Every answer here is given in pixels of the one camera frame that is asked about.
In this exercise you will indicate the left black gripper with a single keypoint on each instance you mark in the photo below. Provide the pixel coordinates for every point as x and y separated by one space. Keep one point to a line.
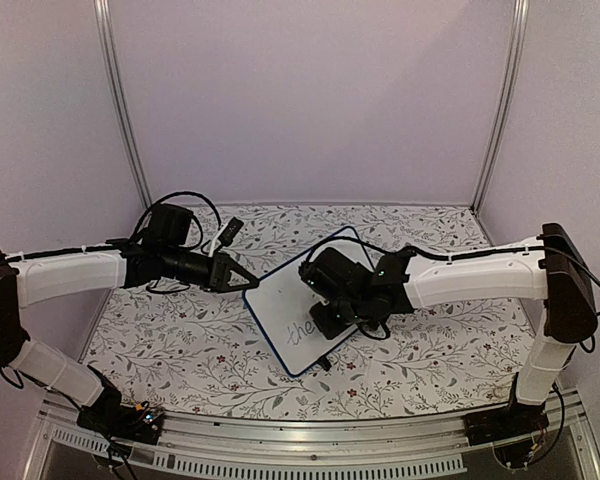
219 277

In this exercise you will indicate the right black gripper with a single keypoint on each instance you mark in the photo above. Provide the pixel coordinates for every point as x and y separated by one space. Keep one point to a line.
329 327

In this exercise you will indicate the small blue-framed whiteboard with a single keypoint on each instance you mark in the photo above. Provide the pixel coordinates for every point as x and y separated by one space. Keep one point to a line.
280 307

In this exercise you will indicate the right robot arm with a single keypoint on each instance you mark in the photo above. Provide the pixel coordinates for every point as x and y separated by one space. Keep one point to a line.
547 267

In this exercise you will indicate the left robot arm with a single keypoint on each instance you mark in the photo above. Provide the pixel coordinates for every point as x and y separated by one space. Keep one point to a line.
156 249

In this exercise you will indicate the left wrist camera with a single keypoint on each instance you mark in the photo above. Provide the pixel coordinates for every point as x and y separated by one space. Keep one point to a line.
225 236

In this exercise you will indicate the front aluminium rail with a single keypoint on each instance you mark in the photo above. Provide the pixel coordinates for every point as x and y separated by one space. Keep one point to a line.
205 447

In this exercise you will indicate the left aluminium frame post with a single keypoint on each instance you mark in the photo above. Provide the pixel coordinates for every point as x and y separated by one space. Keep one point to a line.
105 31

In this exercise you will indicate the aluminium frame post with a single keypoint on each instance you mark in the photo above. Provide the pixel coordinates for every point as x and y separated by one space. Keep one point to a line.
512 66
105 31

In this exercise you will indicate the right aluminium frame post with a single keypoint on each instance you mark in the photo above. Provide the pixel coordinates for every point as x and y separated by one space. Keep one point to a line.
512 66

